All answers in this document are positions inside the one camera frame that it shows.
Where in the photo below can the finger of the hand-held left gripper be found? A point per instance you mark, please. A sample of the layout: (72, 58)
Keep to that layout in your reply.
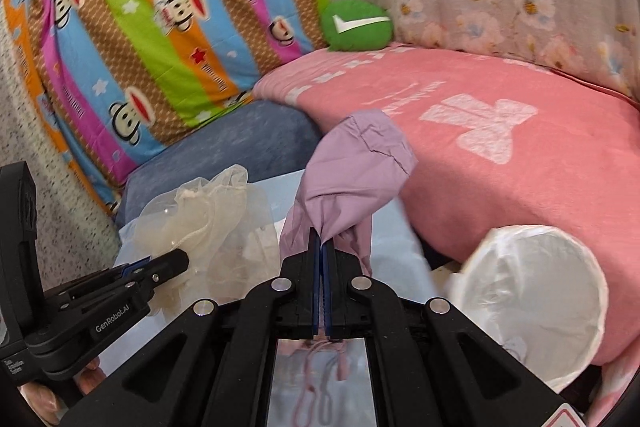
(131, 265)
(160, 264)

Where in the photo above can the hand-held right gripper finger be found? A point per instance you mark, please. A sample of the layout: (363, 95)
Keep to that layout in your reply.
(315, 287)
(327, 287)

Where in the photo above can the translucent plastic bag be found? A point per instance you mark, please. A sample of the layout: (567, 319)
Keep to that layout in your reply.
(220, 217)

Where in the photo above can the purple cloth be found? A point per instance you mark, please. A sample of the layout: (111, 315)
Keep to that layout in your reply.
(350, 167)

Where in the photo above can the bin with white plastic liner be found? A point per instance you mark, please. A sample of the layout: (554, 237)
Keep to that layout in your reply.
(530, 287)

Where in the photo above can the person's left hand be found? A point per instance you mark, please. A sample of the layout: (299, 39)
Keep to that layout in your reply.
(41, 394)

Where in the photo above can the speckled grey cloth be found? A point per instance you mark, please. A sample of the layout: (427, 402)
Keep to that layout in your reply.
(50, 207)

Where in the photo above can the blue cushion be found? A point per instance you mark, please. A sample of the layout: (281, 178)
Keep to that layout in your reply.
(225, 142)

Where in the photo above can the pink blanket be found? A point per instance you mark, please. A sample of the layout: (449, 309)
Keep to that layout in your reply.
(500, 167)

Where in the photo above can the colourful striped monkey pillow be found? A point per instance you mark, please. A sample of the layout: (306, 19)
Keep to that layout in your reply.
(150, 32)

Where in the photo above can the green cushion with white tick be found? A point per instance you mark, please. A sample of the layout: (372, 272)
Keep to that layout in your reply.
(350, 38)

